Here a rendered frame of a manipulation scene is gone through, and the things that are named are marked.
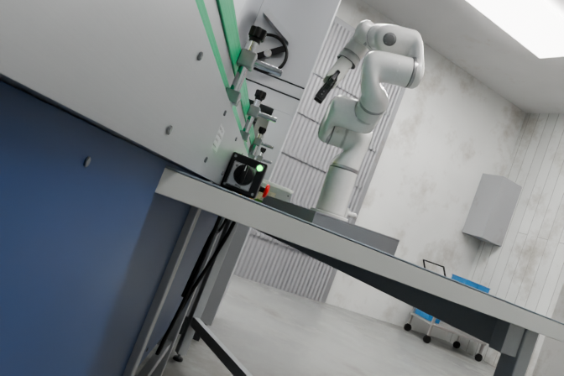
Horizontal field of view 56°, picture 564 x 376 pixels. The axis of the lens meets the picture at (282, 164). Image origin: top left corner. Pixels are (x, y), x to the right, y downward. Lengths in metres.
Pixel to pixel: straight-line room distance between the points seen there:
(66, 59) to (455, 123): 6.88
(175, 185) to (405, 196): 6.05
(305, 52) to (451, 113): 4.36
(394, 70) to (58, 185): 1.24
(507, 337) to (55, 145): 0.98
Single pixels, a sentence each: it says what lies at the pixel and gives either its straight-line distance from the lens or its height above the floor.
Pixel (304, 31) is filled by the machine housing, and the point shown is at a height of 1.68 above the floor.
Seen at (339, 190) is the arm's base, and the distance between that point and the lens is 1.68.
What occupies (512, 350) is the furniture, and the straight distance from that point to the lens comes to 1.20.
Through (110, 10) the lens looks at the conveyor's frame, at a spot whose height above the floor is 0.81.
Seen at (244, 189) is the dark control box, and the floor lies 0.77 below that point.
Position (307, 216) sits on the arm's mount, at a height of 0.77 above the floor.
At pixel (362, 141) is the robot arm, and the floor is 1.05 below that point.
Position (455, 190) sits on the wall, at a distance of 7.20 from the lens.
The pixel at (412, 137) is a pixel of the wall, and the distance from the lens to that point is 6.61.
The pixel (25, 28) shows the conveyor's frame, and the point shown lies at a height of 0.78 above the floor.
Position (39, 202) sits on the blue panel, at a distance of 0.36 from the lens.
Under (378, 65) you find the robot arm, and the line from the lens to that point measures 1.51.
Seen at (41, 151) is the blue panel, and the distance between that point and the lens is 0.33.
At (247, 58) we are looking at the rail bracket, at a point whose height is 0.95.
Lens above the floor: 0.75
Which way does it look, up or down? 5 degrees up
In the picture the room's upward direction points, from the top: 22 degrees clockwise
